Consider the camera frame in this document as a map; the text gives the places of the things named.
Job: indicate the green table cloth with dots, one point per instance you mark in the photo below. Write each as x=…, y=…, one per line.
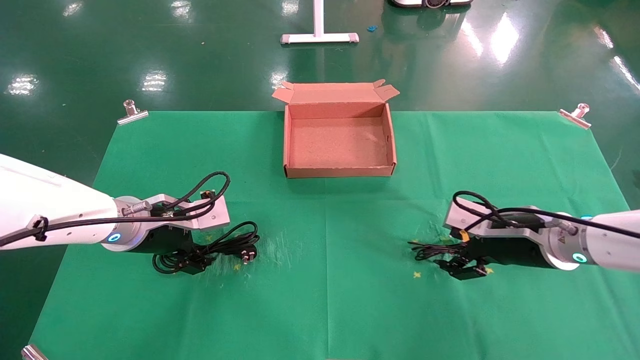
x=325, y=310

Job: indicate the open brown cardboard box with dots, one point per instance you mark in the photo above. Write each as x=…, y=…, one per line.
x=337, y=145

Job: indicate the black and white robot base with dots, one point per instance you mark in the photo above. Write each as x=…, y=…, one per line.
x=430, y=2

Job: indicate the silver binder clip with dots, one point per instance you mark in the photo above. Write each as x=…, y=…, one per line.
x=575, y=117
x=34, y=353
x=132, y=116

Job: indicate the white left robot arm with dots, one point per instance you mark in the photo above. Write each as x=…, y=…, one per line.
x=50, y=210

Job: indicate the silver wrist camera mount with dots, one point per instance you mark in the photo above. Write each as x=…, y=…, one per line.
x=462, y=217
x=212, y=216

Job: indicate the yellow tag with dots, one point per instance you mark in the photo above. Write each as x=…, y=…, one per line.
x=465, y=235

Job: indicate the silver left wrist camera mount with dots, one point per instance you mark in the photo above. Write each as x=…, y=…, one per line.
x=212, y=216

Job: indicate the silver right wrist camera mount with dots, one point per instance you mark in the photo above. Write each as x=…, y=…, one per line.
x=462, y=217

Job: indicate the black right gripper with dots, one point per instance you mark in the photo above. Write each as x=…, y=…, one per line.
x=510, y=250

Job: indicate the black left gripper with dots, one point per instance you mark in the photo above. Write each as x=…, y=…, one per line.
x=165, y=240

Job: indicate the white stand base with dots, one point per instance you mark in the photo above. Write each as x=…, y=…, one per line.
x=320, y=36

